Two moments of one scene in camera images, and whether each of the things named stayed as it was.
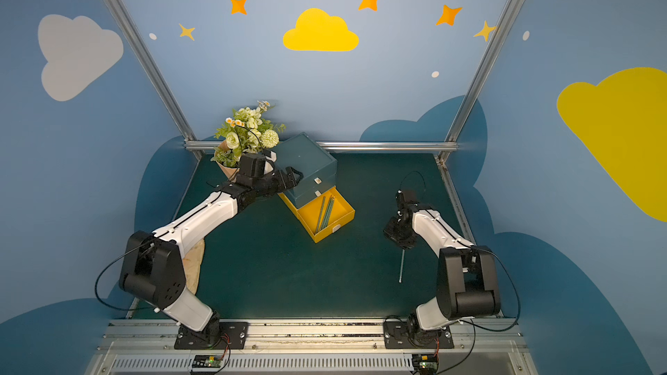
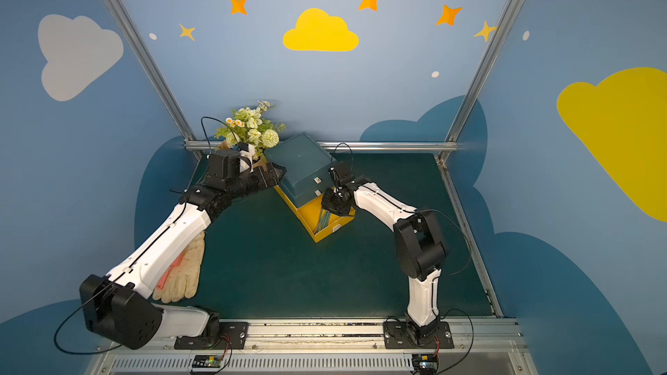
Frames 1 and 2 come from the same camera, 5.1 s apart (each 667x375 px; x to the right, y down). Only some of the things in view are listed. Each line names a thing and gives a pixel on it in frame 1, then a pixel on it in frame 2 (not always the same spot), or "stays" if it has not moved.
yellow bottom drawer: [307, 214] stays
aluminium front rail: [313, 347] stays
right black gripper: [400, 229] -> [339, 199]
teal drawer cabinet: [319, 167] stays
